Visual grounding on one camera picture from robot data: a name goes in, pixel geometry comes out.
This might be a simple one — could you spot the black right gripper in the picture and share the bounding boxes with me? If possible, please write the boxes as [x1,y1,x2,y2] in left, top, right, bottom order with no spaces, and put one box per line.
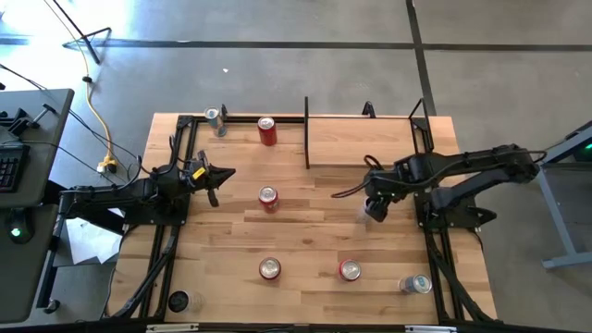
[364,161,411,223]

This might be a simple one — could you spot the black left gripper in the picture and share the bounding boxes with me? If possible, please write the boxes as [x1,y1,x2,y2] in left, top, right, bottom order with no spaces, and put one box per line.
[178,150,237,208]

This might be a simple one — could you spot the red Fanta can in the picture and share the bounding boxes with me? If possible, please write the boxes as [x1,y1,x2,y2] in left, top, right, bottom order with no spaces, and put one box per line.
[257,185,280,215]
[338,258,363,283]

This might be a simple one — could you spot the Red Bull slim can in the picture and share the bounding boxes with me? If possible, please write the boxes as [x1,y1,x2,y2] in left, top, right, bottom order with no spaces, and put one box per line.
[203,105,228,139]

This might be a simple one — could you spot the red Coca-Cola can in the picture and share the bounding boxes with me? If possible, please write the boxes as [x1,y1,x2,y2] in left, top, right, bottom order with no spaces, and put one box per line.
[258,256,282,282]
[256,116,278,147]

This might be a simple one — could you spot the blue striped slim can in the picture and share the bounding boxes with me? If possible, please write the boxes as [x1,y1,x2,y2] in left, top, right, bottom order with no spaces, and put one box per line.
[398,273,434,296]

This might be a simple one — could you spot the wooden shelf with black posts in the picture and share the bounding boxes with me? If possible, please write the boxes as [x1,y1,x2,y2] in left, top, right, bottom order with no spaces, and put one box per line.
[302,95,436,171]

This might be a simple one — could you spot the black desk leg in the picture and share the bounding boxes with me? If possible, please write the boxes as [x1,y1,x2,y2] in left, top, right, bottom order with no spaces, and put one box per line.
[35,179,129,315]

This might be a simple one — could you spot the white paper sheets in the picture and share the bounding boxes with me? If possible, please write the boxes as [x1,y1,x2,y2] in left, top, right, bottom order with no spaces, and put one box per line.
[64,216,126,265]

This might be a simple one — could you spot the black tripod stand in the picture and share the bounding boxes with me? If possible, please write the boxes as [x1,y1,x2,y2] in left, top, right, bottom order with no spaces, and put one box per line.
[50,0,113,65]

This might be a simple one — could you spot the grey desk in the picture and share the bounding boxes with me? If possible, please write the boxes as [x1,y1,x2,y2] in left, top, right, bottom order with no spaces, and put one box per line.
[0,88,75,325]

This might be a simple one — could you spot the black computer mouse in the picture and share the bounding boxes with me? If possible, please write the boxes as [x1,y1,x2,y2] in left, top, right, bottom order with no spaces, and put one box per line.
[4,207,36,245]

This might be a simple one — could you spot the black keyboard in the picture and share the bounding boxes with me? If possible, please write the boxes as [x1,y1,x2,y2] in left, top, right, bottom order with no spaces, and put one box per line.
[0,143,31,194]

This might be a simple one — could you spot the black desk clamp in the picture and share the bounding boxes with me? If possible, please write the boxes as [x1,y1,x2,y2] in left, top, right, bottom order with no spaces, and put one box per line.
[0,104,59,138]

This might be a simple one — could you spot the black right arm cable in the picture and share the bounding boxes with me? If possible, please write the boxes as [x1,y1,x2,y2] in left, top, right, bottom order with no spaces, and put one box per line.
[329,154,386,200]

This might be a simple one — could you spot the black aluminium table frame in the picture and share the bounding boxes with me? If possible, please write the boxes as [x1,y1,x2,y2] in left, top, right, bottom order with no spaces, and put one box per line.
[108,102,499,327]

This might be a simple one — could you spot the yellow power cable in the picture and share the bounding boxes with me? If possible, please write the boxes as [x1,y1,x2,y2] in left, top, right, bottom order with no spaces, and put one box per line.
[43,0,117,175]

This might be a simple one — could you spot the silver aluminium bracket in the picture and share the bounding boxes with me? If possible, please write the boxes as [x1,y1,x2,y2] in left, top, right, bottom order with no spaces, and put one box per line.
[404,325,458,333]
[145,323,200,333]

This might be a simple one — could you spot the grey metal table frame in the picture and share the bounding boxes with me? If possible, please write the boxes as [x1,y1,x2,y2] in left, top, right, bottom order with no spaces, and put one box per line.
[536,119,592,270]

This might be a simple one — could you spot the black floor cable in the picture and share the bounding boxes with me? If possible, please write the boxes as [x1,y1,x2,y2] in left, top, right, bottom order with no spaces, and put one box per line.
[0,62,144,186]

